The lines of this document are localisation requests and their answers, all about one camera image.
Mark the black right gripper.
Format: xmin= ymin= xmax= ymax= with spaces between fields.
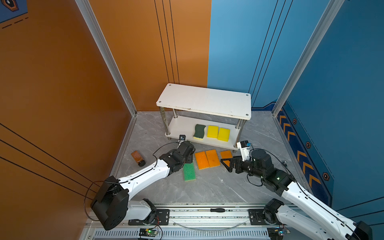
xmin=220 ymin=155 xmax=265 ymax=181

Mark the light green sponge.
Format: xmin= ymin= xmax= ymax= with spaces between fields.
xmin=183 ymin=164 xmax=196 ymax=182

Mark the yellow sponge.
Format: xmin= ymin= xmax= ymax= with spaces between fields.
xmin=207 ymin=126 xmax=219 ymax=139
xmin=217 ymin=128 xmax=231 ymax=142

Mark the green wavy sponge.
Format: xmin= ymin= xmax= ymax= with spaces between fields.
xmin=193 ymin=124 xmax=206 ymax=140

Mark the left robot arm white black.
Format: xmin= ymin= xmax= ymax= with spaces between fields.
xmin=90 ymin=141 xmax=196 ymax=231

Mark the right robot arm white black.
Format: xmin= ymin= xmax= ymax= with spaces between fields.
xmin=221 ymin=149 xmax=373 ymax=240

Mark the white two-tier shelf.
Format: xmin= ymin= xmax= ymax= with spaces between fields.
xmin=156 ymin=84 xmax=252 ymax=152

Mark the orange sponge right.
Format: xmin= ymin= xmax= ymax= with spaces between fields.
xmin=220 ymin=151 xmax=233 ymax=159

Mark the orange sponge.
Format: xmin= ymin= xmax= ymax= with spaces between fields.
xmin=206 ymin=150 xmax=221 ymax=168
xmin=195 ymin=152 xmax=210 ymax=170
xmin=220 ymin=151 xmax=233 ymax=159

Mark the orange sponge middle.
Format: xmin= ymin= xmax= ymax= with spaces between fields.
xmin=206 ymin=150 xmax=221 ymax=168

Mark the orange sponge left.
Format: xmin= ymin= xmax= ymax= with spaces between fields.
xmin=195 ymin=152 xmax=210 ymax=170

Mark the left green circuit board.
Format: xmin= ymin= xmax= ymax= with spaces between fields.
xmin=138 ymin=228 xmax=160 ymax=240

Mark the green circuit board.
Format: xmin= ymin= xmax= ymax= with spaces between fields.
xmin=267 ymin=228 xmax=291 ymax=240
xmin=138 ymin=228 xmax=160 ymax=240

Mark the right green circuit board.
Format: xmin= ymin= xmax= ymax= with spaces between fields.
xmin=267 ymin=228 xmax=291 ymax=240

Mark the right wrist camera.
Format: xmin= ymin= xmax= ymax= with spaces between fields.
xmin=237 ymin=141 xmax=251 ymax=162

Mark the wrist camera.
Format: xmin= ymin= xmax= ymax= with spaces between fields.
xmin=179 ymin=135 xmax=186 ymax=142
xmin=237 ymin=141 xmax=251 ymax=162

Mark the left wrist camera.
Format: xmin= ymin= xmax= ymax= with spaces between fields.
xmin=179 ymin=135 xmax=186 ymax=142

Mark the brown sponge by wall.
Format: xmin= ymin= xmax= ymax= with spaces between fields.
xmin=131 ymin=151 xmax=146 ymax=167

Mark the black screwdriver on rail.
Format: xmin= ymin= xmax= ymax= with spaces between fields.
xmin=210 ymin=208 xmax=226 ymax=213

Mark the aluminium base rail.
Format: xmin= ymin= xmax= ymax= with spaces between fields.
xmin=78 ymin=203 xmax=343 ymax=240

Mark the clear cable on rail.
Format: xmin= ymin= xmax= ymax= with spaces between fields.
xmin=170 ymin=220 xmax=248 ymax=232

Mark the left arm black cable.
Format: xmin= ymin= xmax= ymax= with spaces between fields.
xmin=83 ymin=141 xmax=181 ymax=222

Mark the left aluminium corner post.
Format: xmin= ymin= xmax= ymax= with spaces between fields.
xmin=75 ymin=0 xmax=137 ymax=117

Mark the aluminium corner post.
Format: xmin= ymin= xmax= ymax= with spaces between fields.
xmin=75 ymin=0 xmax=137 ymax=117
xmin=272 ymin=0 xmax=345 ymax=117

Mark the right aluminium corner post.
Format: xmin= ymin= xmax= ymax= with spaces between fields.
xmin=272 ymin=0 xmax=345 ymax=117

